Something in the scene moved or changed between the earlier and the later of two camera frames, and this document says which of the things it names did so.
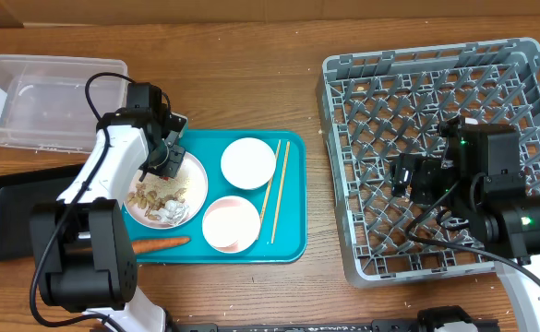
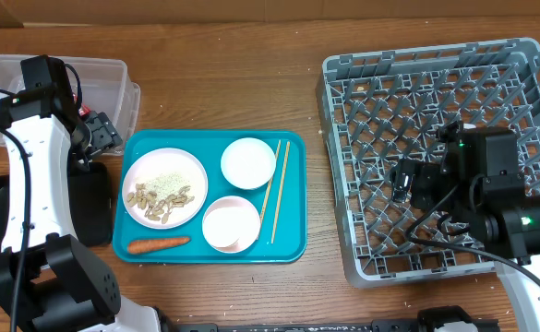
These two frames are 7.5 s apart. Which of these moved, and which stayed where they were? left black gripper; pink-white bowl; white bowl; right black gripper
Moved: left black gripper
Stayed: pink-white bowl; right black gripper; white bowl
